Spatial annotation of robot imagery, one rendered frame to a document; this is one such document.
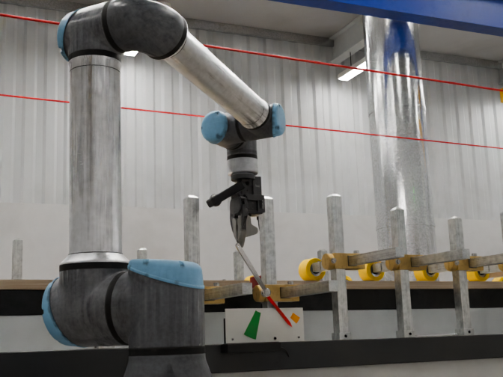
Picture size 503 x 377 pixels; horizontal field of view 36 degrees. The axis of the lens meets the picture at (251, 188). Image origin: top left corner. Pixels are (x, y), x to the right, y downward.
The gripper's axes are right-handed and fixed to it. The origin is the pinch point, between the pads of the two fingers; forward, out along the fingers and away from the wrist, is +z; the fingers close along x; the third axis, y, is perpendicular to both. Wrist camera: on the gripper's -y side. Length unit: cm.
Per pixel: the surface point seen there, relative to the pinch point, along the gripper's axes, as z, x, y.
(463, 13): -229, 254, 338
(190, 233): -3.2, 6.1, -12.5
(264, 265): 5.8, 7.0, 11.7
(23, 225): -113, 723, 73
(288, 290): 13.8, 0.5, 15.9
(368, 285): 10, 26, 63
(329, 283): 13.5, -21.7, 16.2
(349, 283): 10, 26, 55
